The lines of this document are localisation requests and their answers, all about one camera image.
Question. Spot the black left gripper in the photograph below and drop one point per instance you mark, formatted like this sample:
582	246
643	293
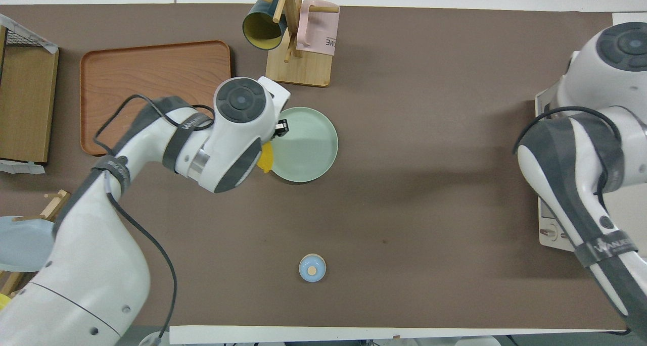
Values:
281	128

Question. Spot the pale green plate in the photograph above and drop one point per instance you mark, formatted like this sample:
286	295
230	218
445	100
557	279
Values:
308	146

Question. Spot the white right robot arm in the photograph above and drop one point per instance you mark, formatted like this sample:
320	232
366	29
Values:
571	174

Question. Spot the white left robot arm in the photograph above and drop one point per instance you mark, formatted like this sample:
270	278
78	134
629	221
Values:
76	275

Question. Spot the wooden mug tree stand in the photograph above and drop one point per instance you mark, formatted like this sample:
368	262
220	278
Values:
301	68

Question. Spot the dark blue mug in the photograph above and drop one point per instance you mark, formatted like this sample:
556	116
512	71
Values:
260	30

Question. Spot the pink mug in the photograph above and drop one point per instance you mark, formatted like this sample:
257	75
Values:
318	33

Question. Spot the brown wooden tray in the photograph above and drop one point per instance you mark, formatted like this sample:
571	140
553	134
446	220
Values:
151	78

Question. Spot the small blue call bell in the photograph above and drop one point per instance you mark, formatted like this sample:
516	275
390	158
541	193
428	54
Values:
312	268

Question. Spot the large brown table mat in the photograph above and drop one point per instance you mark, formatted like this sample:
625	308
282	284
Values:
429	159

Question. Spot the wooden plate rack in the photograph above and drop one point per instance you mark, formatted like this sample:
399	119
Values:
55	204

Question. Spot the wooden shelf unit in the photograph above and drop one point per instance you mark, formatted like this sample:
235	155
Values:
25	98

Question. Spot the white checked cloth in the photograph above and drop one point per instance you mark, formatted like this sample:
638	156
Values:
20	167

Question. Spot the light blue plate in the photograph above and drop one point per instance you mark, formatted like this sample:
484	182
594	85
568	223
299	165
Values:
22	245

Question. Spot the yellow plate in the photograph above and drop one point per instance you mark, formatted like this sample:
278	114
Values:
4	301

